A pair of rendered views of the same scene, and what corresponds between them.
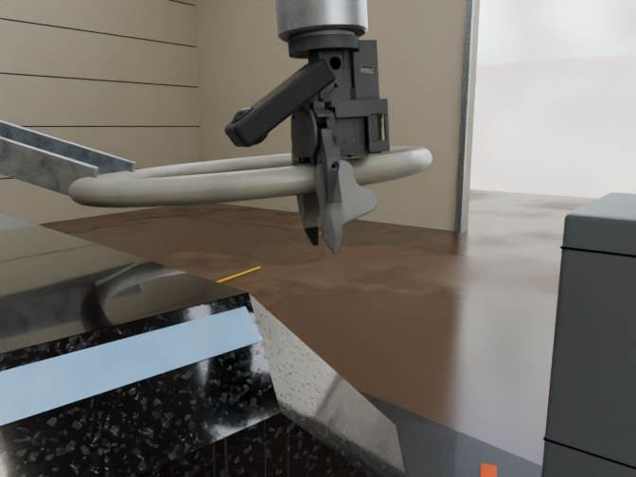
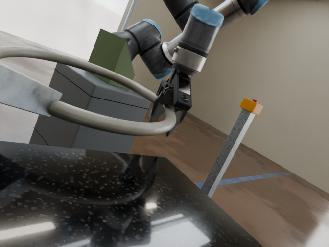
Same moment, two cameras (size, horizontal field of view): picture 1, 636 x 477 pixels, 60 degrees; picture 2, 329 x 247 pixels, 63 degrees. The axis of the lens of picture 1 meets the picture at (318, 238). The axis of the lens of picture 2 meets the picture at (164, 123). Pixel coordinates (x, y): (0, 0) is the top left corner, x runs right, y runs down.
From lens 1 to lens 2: 97 cm
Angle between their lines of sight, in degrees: 87
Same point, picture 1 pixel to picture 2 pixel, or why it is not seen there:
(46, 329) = (201, 197)
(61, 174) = (42, 99)
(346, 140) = not seen: hidden behind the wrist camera
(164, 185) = (170, 126)
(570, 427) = not seen: hidden behind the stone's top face
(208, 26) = not seen: outside the picture
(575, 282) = (91, 108)
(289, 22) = (197, 67)
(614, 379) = (93, 138)
